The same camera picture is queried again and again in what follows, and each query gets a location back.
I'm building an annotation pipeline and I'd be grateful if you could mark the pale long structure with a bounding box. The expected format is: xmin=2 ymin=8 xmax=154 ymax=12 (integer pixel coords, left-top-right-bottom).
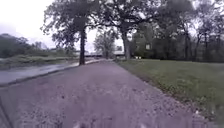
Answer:
xmin=73 ymin=50 xmax=126 ymax=58

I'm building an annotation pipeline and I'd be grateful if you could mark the small pale-leaved tree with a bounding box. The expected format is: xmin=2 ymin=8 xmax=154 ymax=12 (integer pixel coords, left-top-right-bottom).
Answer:
xmin=93 ymin=29 xmax=118 ymax=60

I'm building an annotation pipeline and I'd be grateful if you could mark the large spreading tree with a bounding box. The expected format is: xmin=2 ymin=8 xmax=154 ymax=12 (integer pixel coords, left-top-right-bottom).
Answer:
xmin=96 ymin=0 xmax=161 ymax=61

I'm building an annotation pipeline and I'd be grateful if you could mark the grey gravel path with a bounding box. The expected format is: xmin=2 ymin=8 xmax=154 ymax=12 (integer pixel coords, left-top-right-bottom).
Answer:
xmin=0 ymin=59 xmax=214 ymax=128

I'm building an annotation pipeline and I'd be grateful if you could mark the large dark-trunked tree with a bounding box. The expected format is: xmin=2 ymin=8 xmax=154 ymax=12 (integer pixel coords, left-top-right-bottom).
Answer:
xmin=40 ymin=0 xmax=108 ymax=66

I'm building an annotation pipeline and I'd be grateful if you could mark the green grass strip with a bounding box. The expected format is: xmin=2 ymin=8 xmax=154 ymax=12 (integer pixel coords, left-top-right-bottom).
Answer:
xmin=114 ymin=58 xmax=224 ymax=124

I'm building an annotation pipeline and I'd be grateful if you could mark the dark wood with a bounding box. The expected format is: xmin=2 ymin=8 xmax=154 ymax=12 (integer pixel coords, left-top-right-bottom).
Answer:
xmin=129 ymin=0 xmax=224 ymax=64

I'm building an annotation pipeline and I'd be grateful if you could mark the grey water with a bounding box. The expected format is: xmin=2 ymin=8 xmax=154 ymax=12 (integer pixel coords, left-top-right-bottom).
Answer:
xmin=0 ymin=59 xmax=98 ymax=86

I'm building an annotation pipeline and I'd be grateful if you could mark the wooded bank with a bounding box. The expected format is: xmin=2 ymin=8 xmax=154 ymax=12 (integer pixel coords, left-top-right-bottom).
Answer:
xmin=0 ymin=32 xmax=81 ymax=70

